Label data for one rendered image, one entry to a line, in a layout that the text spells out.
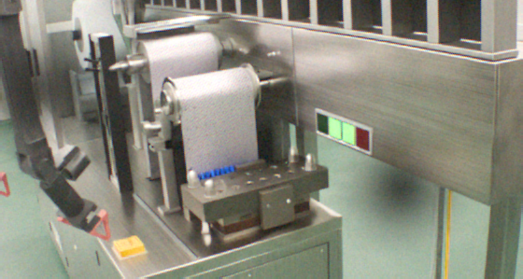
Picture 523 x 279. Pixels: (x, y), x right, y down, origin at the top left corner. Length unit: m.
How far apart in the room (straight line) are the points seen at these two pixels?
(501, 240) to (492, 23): 0.56
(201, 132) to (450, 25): 0.81
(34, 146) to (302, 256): 0.85
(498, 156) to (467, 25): 0.29
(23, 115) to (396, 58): 0.82
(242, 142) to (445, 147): 0.73
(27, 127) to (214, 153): 0.69
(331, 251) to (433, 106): 0.67
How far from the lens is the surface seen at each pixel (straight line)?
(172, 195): 1.88
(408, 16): 1.43
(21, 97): 1.28
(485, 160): 1.24
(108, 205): 2.01
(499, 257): 1.52
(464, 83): 1.24
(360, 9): 1.53
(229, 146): 1.81
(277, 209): 1.70
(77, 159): 1.38
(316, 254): 1.78
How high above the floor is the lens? 1.66
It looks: 18 degrees down
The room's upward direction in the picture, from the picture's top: 4 degrees counter-clockwise
